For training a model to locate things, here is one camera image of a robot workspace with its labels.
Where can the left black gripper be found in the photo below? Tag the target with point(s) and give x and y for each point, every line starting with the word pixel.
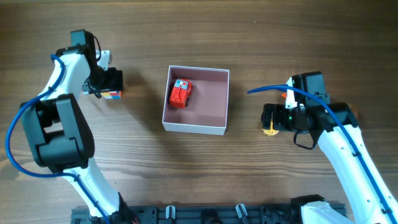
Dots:
pixel 116 83

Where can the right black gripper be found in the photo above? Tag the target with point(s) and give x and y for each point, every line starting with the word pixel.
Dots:
pixel 268 116

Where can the multicolour puzzle cube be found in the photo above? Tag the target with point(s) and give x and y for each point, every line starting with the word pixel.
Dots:
pixel 112 95

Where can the yellow round toy wheel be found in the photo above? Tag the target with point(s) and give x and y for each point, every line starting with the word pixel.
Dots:
pixel 271 131

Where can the red toy car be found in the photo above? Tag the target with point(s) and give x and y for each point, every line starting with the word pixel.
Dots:
pixel 181 91

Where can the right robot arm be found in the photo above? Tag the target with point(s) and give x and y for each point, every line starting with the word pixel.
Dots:
pixel 333 128

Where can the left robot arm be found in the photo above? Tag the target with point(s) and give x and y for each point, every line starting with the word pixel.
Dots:
pixel 58 134

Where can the orange blue duck toy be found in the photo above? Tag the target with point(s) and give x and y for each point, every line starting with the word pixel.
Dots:
pixel 283 95

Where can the brown plush toy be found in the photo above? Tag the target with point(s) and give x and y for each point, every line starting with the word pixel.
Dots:
pixel 354 110

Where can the pink white open box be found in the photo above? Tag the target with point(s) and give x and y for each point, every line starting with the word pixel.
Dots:
pixel 207 109

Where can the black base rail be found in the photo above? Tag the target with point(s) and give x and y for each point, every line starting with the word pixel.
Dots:
pixel 261 214

